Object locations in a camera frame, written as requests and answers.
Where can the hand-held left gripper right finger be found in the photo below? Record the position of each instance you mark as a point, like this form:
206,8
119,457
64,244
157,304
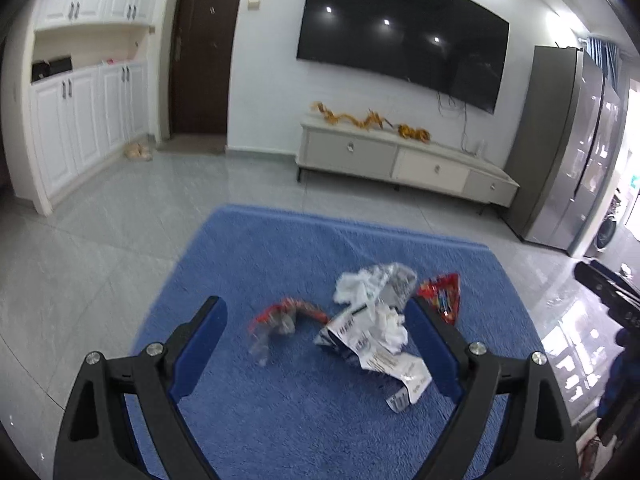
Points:
435,355

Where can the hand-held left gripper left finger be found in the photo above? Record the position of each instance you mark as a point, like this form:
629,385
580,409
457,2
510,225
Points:
197,355

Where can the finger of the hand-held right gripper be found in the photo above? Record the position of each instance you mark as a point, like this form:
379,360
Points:
612,290
622,380

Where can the white paper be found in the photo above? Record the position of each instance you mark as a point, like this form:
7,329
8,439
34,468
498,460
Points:
390,325

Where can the red colourful snack bag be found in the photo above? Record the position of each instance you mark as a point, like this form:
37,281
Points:
442,300

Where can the clear printed wrapper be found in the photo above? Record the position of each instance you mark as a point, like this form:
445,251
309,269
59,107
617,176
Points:
400,282

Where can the silver white printed wrapper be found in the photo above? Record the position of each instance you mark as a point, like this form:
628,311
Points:
350,332

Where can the red snack wrapper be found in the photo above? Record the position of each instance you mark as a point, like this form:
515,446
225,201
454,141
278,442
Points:
287,312

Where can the grey washing machine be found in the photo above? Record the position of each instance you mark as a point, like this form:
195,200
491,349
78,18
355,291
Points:
606,232

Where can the blue carpet mat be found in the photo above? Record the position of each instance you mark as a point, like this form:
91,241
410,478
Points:
300,260

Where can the silver refrigerator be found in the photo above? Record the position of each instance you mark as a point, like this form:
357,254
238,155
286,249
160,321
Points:
560,150

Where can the white router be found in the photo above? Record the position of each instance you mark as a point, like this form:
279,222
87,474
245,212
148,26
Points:
480,149

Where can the white television cabinet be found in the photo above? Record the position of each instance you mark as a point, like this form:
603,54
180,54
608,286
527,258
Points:
400,160

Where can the beige slipper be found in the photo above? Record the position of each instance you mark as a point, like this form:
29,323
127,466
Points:
132,151
146,154

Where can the grey doormat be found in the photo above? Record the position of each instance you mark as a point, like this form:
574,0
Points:
192,146

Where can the orange tiger toy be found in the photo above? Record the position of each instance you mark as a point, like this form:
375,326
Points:
414,134

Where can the blue curtain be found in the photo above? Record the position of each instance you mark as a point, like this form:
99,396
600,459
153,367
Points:
602,60

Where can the golden dragon toy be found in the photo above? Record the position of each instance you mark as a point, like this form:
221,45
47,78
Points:
350,119

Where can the white cabinet unit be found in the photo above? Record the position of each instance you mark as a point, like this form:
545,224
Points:
80,125

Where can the dark brown door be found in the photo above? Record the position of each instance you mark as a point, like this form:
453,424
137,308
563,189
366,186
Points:
205,55

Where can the black box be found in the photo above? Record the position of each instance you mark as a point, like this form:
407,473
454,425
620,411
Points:
52,70

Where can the black wall television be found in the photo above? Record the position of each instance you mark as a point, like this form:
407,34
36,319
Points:
400,30

